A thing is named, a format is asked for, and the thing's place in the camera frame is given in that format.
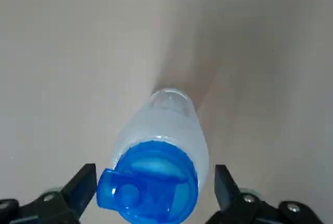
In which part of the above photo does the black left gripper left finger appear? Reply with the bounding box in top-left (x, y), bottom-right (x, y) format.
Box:
top-left (0, 163), bottom-right (97, 224)

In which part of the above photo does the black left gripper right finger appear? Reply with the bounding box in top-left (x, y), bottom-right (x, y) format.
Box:
top-left (208, 164), bottom-right (324, 224)

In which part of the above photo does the clear drink bottle blue cap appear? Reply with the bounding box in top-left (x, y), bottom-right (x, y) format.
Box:
top-left (96, 87), bottom-right (210, 224)

